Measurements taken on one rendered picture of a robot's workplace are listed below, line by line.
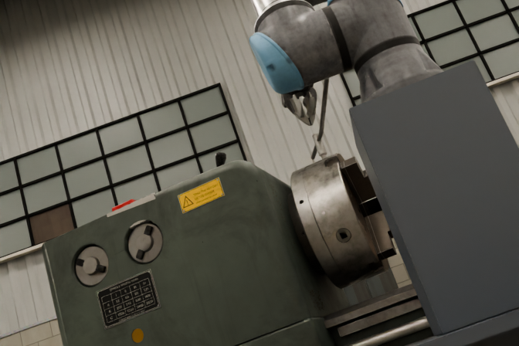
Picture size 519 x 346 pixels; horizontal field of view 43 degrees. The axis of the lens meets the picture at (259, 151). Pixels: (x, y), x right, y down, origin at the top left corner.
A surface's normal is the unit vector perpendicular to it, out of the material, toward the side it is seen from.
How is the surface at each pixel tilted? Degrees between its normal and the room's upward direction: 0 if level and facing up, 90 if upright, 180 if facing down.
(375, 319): 90
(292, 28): 77
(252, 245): 90
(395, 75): 72
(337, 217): 99
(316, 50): 122
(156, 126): 90
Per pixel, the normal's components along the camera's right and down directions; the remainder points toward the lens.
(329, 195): -0.39, -0.40
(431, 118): -0.19, -0.28
